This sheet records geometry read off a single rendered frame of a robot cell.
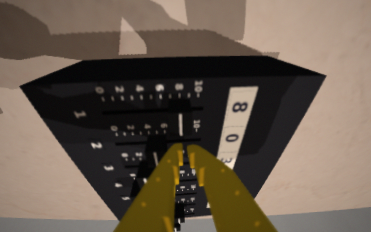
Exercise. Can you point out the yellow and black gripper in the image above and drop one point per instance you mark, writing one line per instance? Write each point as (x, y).
(232, 207)

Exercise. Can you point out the black lighting desk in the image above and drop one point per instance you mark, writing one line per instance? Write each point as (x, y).
(244, 110)

